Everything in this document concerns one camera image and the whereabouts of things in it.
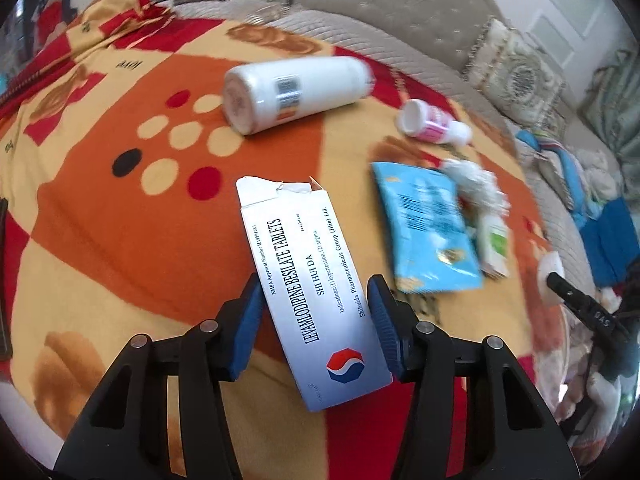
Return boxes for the blue cushion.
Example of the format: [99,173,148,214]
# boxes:
[580,197,634,286]

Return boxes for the light blue snack packet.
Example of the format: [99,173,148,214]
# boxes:
[370,161,485,293]

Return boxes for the pale grey bundled clothes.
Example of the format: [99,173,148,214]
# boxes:
[575,149,623,196]

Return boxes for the colourful striped blanket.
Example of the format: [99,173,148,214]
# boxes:
[515,130,596,211]

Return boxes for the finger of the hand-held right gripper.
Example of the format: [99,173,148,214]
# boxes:
[546,272,631,341]

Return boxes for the white medicine box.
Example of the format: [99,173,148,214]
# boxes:
[235,175,393,413]

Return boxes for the teal patterned curtain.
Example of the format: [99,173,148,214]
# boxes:
[580,50,640,151]

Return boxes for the large white bottle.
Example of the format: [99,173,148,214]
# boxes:
[222,56,376,136]

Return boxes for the small white bottle pink label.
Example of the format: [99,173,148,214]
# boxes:
[397,99,473,147]

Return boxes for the orange red printed blanket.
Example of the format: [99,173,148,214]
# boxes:
[0,0,596,480]

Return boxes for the grey quilted sofa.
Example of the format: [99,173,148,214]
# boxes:
[165,0,640,211]

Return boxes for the large patterned beige cushion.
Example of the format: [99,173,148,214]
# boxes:
[462,17,576,128]

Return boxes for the small white green box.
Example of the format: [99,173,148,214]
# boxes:
[472,210,514,279]

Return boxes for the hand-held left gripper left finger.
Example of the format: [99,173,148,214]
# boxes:
[52,272,266,480]

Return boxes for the white crumpled wrapper packet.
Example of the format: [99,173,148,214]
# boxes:
[442,157,508,216]

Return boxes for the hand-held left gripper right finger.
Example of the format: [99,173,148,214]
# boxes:
[367,275,576,480]

